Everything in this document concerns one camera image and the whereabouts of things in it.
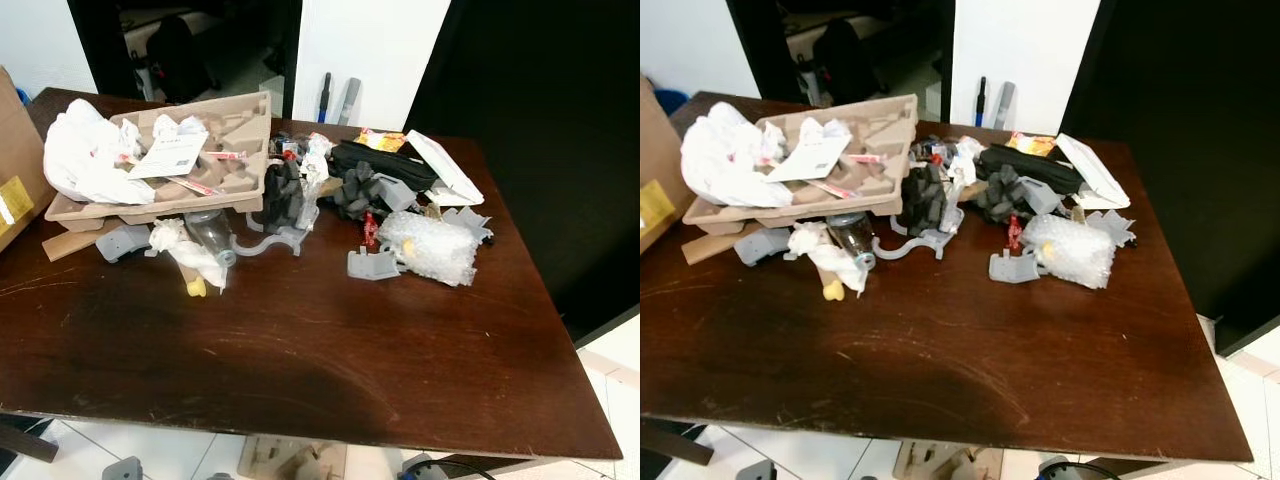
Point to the brown cardboard box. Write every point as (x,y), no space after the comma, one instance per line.
(655,190)
(18,170)

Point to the brown wooden strip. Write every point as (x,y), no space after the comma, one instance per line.
(712,247)
(75,243)

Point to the crumpled white plastic bag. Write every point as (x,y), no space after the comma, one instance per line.
(82,160)
(722,165)

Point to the rounded grey plastic part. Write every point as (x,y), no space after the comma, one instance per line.
(122,243)
(760,246)

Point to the dark cabinet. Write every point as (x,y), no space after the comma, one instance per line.
(540,150)
(1190,150)

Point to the blue object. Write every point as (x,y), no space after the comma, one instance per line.
(22,97)
(672,101)

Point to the angular grey plastic part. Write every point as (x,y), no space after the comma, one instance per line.
(1118,227)
(475,224)

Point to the crumpled white tissue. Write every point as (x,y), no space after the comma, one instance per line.
(180,250)
(820,252)

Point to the white printed paper card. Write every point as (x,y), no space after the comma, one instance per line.
(168,157)
(808,158)

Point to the small yellow piece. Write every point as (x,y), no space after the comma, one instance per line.
(196,288)
(833,291)

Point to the flat white box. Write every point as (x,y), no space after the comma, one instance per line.
(445,168)
(1093,172)

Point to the clear bubble wrap bundle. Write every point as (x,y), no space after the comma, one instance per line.
(1072,252)
(430,250)

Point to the crumpled white paper ball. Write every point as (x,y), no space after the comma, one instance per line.
(180,125)
(822,129)

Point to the grey plastic block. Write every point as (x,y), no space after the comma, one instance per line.
(398,192)
(1041,195)

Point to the small grey floor part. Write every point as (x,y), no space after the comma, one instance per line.
(122,470)
(757,472)

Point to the long black fabric pouch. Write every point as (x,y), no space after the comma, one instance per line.
(1030,166)
(385,163)

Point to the moulded brown pulp tray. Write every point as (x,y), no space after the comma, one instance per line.
(885,130)
(238,128)

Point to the flat grey plastic part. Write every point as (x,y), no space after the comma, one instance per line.
(1012,268)
(370,266)

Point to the black bag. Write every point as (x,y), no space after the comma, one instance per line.
(178,55)
(842,58)

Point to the orange snack packet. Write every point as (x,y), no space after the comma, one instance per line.
(1030,144)
(382,140)

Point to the black roller wheel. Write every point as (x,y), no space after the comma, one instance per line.
(922,200)
(998,196)
(283,197)
(357,193)

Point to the grey and blue device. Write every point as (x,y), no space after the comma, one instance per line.
(1055,470)
(418,468)

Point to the grey stick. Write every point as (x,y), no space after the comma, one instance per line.
(349,102)
(1003,106)

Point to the crumpled white wrapper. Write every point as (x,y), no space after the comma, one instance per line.
(963,170)
(316,165)

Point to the black and blue stick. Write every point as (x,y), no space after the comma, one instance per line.
(981,102)
(325,98)

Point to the brown pulp packing piece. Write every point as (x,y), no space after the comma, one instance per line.
(290,460)
(945,463)

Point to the curved grey plastic bracket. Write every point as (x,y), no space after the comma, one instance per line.
(270,244)
(910,247)

